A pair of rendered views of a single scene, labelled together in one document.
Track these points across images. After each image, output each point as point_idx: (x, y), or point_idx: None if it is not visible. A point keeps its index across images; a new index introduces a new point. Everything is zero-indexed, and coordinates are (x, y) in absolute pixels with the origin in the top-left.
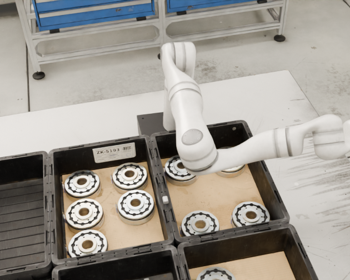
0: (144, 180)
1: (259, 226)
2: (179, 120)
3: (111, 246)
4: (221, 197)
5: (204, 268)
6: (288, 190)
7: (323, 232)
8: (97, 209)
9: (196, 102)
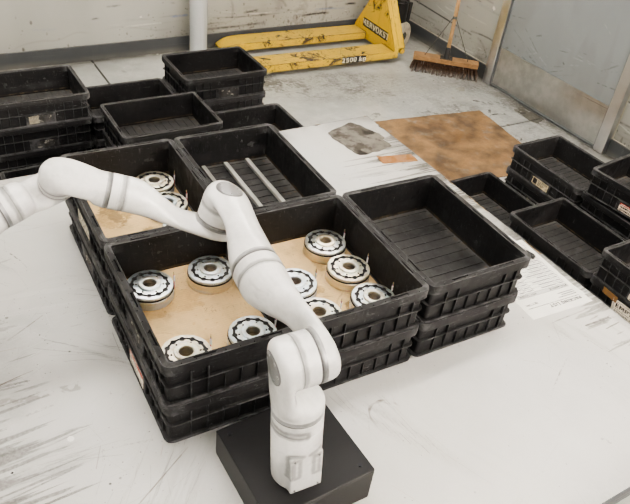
0: None
1: (141, 236)
2: (252, 215)
3: (303, 257)
4: (190, 319)
5: None
6: (86, 425)
7: (44, 370)
8: (336, 272)
9: (237, 234)
